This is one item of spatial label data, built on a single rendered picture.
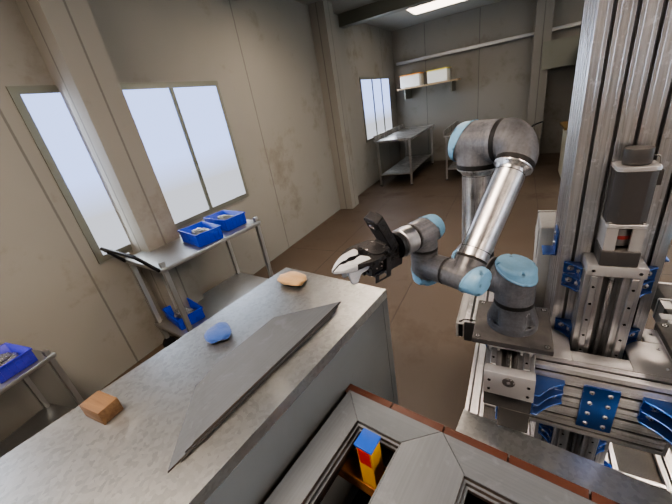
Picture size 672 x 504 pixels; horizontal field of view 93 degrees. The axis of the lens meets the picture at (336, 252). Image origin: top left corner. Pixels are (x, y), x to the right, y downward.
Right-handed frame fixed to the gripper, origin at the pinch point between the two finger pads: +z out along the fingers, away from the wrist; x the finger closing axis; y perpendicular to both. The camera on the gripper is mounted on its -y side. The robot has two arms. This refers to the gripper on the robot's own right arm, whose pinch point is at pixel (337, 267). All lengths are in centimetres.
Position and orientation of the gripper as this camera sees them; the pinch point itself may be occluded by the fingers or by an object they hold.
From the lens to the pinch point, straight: 72.0
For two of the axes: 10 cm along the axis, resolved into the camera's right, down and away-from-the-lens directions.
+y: 0.8, 8.5, 5.1
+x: -6.1, -3.7, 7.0
